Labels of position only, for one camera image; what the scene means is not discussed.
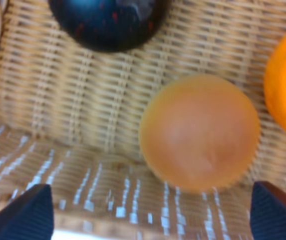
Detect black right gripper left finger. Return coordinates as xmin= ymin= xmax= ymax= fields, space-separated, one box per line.
xmin=0 ymin=184 xmax=54 ymax=240

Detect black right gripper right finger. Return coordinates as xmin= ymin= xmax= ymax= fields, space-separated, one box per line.
xmin=250 ymin=181 xmax=286 ymax=240

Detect orange-red peach fruit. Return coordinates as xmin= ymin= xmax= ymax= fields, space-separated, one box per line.
xmin=139 ymin=74 xmax=260 ymax=193

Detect dark mangosteen fruit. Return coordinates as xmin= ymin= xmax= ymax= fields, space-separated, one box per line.
xmin=48 ymin=0 xmax=171 ymax=53

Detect light orange wicker basket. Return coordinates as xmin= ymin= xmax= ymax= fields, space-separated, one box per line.
xmin=0 ymin=0 xmax=286 ymax=240

